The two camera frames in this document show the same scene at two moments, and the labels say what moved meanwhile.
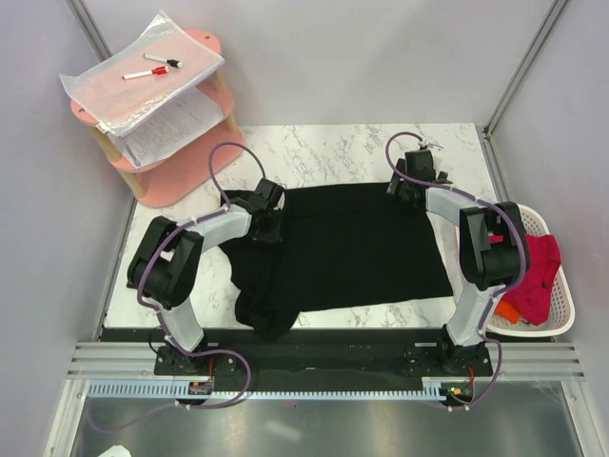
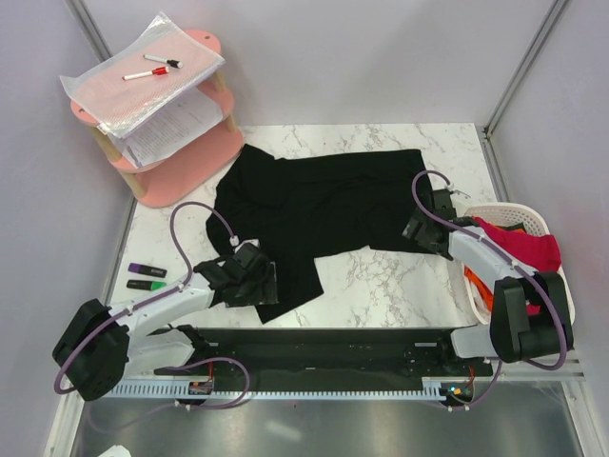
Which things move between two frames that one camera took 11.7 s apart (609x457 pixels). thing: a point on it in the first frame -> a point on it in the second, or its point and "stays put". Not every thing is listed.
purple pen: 135,160 stays put
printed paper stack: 190,115 stays put
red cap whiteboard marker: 164,69 stays put
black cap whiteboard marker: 169,62 stays put
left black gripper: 274,236 -> 265,293
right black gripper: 394,183 -> 421,235
